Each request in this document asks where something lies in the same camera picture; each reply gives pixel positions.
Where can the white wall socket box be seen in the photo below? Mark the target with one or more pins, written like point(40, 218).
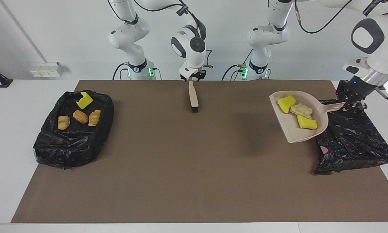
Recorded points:
point(45, 69)

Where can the striped toy croissant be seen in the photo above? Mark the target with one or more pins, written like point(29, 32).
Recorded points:
point(301, 110)

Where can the beige hand brush black bristles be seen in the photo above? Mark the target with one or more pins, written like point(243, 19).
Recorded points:
point(193, 97)

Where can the pink bin with black bag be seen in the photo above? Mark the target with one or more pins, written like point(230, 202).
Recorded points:
point(352, 142)

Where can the black table clamp stand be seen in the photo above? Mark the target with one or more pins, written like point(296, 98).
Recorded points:
point(1, 81)

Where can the yellow and green sponge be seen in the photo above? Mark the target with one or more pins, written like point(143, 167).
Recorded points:
point(84, 101)

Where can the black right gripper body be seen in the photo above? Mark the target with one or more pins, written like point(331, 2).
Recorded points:
point(194, 75)

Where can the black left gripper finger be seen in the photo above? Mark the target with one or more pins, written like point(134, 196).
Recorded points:
point(342, 92)
point(358, 104)

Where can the beige plastic dustpan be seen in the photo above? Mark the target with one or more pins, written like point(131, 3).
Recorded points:
point(297, 133)

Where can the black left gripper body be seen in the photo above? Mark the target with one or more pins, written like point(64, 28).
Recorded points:
point(359, 88)

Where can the pale toy pastry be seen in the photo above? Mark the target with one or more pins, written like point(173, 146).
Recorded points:
point(64, 122)
point(94, 117)

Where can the bin lined with black bag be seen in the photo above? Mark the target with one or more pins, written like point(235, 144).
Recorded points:
point(74, 149)

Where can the brown table mat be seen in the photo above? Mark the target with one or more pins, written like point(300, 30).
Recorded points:
point(194, 200)

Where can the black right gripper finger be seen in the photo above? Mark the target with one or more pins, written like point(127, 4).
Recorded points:
point(184, 78)
point(202, 75)

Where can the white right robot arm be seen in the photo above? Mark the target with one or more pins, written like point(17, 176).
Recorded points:
point(190, 64)

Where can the brown toy bread roll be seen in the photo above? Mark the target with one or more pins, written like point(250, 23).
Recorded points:
point(80, 116)

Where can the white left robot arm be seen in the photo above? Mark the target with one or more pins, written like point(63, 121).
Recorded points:
point(384, 55)

